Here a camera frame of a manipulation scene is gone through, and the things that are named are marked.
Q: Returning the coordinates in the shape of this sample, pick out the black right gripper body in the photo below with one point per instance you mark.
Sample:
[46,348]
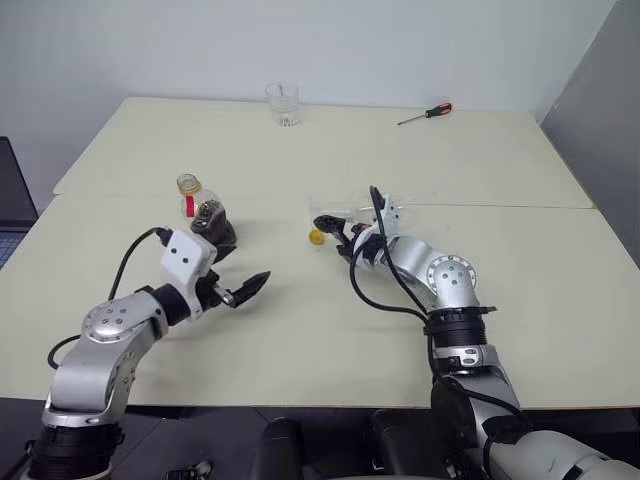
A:
[365,250]

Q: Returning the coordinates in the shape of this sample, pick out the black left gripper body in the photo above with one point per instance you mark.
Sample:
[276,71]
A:
[210,292]

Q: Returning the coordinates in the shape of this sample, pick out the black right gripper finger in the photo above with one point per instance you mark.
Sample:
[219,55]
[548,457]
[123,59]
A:
[330,224]
[377,200]

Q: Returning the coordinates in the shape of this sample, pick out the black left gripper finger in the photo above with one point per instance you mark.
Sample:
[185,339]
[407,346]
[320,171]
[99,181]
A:
[250,289]
[225,251]

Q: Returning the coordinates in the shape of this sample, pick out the clear wine glass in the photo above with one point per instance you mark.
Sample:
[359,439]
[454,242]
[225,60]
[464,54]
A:
[335,206]

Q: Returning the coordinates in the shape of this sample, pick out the yellow bottle cap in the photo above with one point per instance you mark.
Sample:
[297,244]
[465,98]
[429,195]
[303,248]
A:
[316,237]

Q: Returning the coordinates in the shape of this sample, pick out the clear plastic cola bottle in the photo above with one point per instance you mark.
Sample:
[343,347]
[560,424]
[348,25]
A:
[212,220]

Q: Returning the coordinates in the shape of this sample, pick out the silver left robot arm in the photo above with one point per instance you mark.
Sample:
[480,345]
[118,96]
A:
[100,350]

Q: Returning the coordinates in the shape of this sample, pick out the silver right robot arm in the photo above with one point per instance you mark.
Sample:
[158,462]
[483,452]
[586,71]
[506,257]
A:
[450,280]

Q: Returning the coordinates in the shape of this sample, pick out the clear glass tumbler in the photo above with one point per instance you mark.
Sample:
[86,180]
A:
[282,107]

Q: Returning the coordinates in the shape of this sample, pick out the dark rounded shape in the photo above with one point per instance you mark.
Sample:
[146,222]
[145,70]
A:
[282,450]
[400,450]

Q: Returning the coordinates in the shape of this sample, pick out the small black clamp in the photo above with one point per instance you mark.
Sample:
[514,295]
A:
[190,471]

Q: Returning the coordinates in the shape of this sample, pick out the dark laptop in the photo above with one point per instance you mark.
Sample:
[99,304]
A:
[12,190]

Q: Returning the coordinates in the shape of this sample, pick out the grey partition panel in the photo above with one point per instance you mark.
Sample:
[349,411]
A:
[600,100]

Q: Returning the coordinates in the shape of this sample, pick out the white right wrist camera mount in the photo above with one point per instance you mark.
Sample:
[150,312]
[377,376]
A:
[390,215]

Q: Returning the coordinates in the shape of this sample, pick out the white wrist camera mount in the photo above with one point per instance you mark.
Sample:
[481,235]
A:
[182,255]
[390,215]

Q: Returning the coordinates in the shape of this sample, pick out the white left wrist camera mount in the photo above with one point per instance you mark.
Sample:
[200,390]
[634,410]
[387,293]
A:
[182,255]

